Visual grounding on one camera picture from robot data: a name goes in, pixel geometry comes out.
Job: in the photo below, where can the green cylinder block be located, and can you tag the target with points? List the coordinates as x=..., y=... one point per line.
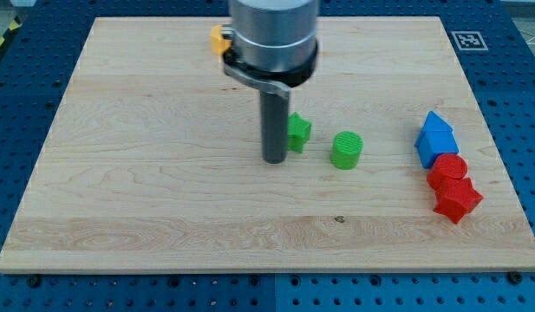
x=346, y=150

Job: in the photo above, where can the wooden board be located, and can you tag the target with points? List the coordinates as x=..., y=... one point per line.
x=153, y=163

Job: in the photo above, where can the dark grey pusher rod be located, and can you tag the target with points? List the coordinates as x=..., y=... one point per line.
x=274, y=111

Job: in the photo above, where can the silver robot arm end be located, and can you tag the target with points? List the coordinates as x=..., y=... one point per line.
x=274, y=44

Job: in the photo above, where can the green star block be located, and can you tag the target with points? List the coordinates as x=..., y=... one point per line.
x=298, y=132

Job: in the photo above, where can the red cylinder block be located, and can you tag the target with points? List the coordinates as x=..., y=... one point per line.
x=446, y=166

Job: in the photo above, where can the white fiducial marker tag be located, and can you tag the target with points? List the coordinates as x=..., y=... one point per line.
x=469, y=41

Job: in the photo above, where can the blue cube block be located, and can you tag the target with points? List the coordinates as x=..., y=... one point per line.
x=431, y=144

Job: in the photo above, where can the blue triangle block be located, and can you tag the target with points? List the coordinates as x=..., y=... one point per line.
x=432, y=123

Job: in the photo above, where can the red star block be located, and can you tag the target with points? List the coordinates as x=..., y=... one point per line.
x=456, y=198

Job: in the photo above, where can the yellow block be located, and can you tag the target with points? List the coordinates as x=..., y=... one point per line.
x=219, y=43

